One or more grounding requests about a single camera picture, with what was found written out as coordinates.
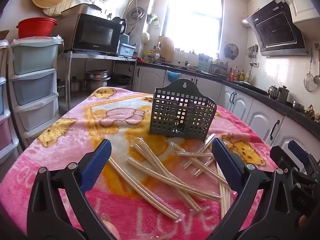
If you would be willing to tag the white lower kitchen cabinets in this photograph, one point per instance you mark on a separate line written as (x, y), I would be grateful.
(250, 110)

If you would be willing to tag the person's left hand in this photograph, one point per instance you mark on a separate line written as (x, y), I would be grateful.
(111, 231)

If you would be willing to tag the black microwave oven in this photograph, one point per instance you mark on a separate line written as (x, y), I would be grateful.
(96, 33)

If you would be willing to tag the white framed plastic drawer unit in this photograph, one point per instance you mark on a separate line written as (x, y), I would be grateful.
(2, 120)

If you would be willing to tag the white round hanging utensil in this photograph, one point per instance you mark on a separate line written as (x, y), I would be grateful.
(145, 37)

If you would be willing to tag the black wok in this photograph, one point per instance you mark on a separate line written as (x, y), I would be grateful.
(121, 78)

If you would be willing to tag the metal kitchen shelf rack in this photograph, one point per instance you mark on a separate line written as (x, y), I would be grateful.
(100, 57)

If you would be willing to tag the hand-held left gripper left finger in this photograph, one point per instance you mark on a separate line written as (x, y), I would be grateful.
(96, 165)

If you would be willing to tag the hanging steel ladle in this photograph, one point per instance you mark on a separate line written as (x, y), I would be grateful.
(317, 78)

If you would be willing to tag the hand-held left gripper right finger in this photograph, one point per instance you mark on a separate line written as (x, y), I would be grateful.
(227, 165)

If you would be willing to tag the grey plastic utensil holder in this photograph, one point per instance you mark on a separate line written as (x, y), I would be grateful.
(192, 86)

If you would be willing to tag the pile of chopsticks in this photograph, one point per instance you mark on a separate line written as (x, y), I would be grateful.
(160, 172)

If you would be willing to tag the black kitchen countertop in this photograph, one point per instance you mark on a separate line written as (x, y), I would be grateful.
(262, 92)

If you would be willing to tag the black range hood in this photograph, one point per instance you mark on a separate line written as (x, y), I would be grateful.
(277, 30)

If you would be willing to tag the small wall fan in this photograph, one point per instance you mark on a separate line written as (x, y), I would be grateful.
(231, 51)

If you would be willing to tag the white wall outlet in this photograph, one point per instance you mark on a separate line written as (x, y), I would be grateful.
(255, 64)

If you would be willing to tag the white upper cabinet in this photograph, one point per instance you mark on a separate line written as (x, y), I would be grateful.
(302, 0)

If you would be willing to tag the red plastic basin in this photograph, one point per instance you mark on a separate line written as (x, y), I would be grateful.
(37, 27)

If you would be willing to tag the row of condiment bottles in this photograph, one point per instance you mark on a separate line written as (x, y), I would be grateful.
(237, 75)

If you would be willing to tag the stacked steel pots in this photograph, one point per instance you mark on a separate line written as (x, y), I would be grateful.
(97, 80)

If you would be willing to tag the blue grey dish bin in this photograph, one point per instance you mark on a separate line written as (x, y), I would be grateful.
(127, 49)

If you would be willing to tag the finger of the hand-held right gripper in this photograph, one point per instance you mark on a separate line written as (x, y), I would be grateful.
(298, 152)
(281, 157)

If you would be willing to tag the hanging kitchen utensils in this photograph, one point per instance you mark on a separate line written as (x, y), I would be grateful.
(252, 53)

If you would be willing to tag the wooden cutting board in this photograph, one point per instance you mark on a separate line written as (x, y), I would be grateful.
(166, 47)

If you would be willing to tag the kitchen window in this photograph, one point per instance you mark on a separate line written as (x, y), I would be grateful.
(195, 20)

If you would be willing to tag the pastel plastic drawer tower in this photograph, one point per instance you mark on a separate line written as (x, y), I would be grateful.
(35, 87)

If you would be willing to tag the small steel pot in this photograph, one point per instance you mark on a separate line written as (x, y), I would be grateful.
(75, 85)

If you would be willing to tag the pink printed blanket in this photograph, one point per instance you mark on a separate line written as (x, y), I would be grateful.
(75, 135)

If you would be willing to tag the steel kettle pot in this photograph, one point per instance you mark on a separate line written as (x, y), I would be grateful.
(283, 95)

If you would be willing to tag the blue hanging plastic bin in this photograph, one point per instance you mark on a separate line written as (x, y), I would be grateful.
(173, 76)

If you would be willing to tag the person's right hand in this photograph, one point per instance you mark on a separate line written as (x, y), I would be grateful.
(303, 221)

